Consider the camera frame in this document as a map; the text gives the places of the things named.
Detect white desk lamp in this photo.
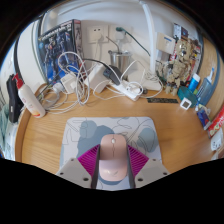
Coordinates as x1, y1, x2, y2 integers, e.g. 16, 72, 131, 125
138, 0, 165, 92

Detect pink computer mouse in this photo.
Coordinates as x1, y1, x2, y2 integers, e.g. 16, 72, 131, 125
98, 133, 129, 183

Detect beige robot model figure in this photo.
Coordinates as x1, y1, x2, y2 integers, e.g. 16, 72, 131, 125
156, 38, 201, 98

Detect blue plaid bedding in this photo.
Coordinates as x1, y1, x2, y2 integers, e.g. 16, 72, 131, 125
0, 106, 20, 162

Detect robot model kit box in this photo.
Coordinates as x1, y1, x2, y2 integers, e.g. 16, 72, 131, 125
37, 18, 85, 86

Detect blue packet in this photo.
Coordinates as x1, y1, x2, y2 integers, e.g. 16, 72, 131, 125
195, 103, 213, 131

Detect white wall socket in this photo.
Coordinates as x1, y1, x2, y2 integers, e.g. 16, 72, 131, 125
109, 24, 130, 43
87, 25, 110, 44

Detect white lotion bottle red pump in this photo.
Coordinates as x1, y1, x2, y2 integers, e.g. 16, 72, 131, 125
12, 73, 47, 119

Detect black flat strip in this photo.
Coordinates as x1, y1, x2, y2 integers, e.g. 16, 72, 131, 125
146, 97, 180, 105

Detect white mug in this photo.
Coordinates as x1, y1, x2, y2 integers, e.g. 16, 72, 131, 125
209, 127, 224, 152

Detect grey mouse pad blue blotches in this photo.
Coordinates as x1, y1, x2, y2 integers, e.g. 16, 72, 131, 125
59, 116, 163, 192

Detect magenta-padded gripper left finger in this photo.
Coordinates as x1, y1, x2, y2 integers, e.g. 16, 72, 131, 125
55, 143, 101, 190

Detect white power strip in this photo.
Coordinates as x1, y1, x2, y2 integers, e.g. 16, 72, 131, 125
111, 79, 141, 102

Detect black bag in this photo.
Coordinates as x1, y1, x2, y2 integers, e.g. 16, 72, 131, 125
5, 74, 25, 125

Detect small white cube clock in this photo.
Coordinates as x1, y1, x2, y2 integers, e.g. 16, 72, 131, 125
179, 97, 193, 111

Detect blue spray bottle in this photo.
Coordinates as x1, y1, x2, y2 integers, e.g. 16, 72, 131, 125
196, 68, 216, 107

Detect white cable tangle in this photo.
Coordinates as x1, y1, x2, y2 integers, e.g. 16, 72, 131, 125
38, 50, 165, 116

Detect black power adapter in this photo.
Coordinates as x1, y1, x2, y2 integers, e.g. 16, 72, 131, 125
102, 64, 123, 86

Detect teal round bowl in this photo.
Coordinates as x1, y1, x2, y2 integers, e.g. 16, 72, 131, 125
176, 85, 199, 108

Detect green-plug cable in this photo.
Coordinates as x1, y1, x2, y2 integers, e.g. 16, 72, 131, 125
114, 26, 151, 57

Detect white box blue label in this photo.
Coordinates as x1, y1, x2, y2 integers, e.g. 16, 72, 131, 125
155, 32, 177, 56

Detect white charger block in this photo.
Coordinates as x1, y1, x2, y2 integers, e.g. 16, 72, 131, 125
85, 64, 111, 95
59, 72, 79, 95

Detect metal cup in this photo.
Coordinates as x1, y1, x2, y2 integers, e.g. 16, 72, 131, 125
107, 49, 133, 75

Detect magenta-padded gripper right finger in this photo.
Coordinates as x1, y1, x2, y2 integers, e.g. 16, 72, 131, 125
125, 143, 171, 190

